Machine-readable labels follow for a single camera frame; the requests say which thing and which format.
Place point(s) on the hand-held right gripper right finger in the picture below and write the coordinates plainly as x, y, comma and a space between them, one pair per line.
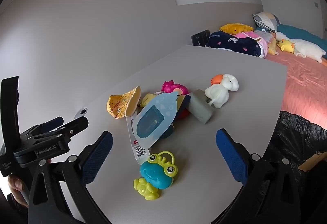
231, 157

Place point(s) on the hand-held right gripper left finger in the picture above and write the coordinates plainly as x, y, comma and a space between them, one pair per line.
98, 157

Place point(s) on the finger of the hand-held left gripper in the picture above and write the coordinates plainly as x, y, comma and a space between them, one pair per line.
52, 123
75, 126

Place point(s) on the black trash bag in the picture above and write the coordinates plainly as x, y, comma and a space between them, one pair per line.
299, 142

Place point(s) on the orange elephant toy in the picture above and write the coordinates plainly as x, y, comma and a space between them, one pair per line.
217, 79

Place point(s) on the person's left hand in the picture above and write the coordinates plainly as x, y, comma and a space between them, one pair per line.
16, 187

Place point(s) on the small white round device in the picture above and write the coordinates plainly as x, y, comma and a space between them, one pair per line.
81, 112

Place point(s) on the white packaging card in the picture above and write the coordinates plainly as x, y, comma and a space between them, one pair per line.
138, 149

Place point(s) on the yellow printed snack wrapper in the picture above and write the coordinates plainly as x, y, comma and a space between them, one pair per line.
120, 105

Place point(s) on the grey box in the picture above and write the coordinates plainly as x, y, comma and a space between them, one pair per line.
201, 107

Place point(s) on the blue and green frog toy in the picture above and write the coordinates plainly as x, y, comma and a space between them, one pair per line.
155, 175

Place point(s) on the white elephant toy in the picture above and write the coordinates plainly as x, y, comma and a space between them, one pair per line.
219, 93

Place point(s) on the light blue blister card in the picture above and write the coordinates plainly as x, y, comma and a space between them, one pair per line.
153, 121

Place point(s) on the red toy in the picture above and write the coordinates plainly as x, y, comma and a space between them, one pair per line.
182, 113

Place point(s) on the dark blue ball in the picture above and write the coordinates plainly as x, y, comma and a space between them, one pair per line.
167, 133

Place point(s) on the cardboard box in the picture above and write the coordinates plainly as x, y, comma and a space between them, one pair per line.
313, 161

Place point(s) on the pink haired doll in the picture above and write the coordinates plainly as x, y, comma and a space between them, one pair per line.
171, 86

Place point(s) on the pink bed sheet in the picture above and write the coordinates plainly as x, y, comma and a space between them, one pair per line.
304, 80

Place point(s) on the navy printed blanket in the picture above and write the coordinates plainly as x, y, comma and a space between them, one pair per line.
235, 45

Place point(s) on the yellow plush cloth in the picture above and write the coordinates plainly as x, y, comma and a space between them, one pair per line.
272, 47

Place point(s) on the pink blanket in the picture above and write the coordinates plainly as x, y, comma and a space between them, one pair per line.
255, 38

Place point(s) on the yellow duck plush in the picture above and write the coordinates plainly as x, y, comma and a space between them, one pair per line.
285, 45

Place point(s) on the yellow pillow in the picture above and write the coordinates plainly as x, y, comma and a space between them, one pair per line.
236, 27

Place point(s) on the white goose plush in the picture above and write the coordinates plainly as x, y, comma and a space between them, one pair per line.
306, 48

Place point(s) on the patchwork checked pillow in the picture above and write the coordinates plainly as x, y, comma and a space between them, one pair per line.
265, 20

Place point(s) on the teal blanket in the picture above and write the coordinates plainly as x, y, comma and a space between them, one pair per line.
299, 32

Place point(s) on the dark wall outlet panel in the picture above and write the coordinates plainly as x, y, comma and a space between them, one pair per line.
200, 37

